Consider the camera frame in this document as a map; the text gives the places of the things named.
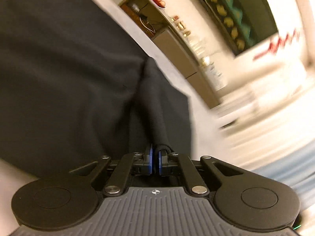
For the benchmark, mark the black garment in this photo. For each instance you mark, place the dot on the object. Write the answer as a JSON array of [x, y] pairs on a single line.
[[75, 86]]

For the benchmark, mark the red fruit plate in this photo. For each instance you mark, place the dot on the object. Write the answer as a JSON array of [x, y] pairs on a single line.
[[160, 3]]

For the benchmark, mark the red chinese knot ornament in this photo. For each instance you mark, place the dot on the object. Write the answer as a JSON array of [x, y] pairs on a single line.
[[280, 43]]

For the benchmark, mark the golden ornaments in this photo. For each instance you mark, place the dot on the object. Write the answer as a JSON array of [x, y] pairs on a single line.
[[181, 26]]

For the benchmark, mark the long tv cabinet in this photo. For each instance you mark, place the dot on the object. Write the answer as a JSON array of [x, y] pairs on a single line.
[[163, 32]]

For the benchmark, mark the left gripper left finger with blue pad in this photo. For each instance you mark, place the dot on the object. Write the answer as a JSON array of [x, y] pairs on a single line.
[[136, 163]]

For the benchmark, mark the wall painting dark frame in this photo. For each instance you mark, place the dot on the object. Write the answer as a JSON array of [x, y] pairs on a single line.
[[242, 23]]

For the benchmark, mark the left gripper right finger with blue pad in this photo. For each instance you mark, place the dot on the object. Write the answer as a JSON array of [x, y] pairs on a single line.
[[173, 163]]

